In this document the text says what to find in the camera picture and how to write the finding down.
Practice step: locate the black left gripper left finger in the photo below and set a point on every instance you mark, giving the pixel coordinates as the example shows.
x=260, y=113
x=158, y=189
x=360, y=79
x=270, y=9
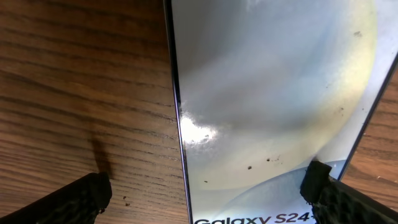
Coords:
x=79, y=202

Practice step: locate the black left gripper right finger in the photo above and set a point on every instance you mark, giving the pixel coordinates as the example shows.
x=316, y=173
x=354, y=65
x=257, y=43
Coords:
x=334, y=202

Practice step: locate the Galaxy S24+ smartphone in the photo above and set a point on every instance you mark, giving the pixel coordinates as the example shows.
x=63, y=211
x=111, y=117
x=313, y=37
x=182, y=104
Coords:
x=262, y=88

